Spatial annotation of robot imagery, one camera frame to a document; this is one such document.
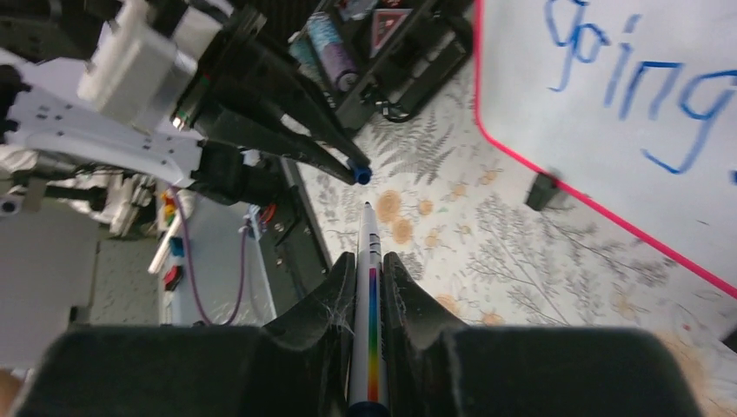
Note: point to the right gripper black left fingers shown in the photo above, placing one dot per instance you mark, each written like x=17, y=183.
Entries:
x=308, y=348

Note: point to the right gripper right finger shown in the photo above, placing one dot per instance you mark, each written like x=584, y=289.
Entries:
x=419, y=368

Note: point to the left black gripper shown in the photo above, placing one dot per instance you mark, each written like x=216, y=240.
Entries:
x=248, y=93

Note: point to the white blue marker pen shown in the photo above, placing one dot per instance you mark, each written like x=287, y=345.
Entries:
x=368, y=378

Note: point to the blue marker cap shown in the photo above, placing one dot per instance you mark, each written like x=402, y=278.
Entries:
x=362, y=175

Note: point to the pink framed whiteboard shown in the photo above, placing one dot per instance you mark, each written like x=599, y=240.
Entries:
x=629, y=106

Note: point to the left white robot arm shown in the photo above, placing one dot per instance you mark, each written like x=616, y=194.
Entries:
x=45, y=49

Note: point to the open black case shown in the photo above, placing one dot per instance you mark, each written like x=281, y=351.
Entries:
x=386, y=58

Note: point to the floral table mat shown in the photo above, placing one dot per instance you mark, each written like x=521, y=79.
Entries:
x=453, y=208

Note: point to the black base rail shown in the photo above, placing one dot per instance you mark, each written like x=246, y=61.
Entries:
x=294, y=254

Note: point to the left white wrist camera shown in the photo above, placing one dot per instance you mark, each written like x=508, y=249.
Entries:
x=137, y=74

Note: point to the wire whiteboard stand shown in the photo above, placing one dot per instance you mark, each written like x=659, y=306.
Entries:
x=543, y=189

